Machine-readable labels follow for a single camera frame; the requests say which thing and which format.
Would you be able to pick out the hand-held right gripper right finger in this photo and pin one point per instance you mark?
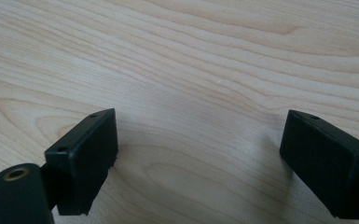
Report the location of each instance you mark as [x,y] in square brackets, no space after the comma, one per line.
[323,168]

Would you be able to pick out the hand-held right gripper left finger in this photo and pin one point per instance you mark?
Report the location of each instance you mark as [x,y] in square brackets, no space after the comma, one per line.
[84,161]

